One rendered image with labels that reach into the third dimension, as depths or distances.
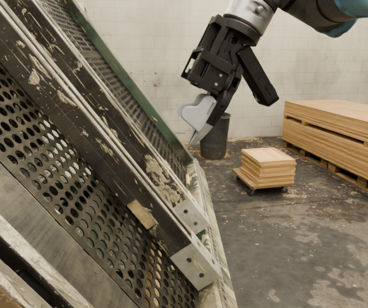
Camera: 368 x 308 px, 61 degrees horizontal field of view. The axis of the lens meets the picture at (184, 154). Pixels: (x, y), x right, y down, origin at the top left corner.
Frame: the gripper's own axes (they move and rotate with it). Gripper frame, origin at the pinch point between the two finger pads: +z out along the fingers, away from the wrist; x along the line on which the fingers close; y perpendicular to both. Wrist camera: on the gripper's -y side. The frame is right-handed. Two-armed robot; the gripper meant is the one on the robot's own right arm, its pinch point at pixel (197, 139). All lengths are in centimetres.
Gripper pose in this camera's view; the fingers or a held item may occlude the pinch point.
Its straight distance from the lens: 56.8
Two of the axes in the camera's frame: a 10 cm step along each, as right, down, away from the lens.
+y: -8.7, -3.9, -3.1
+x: 2.1, 2.8, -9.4
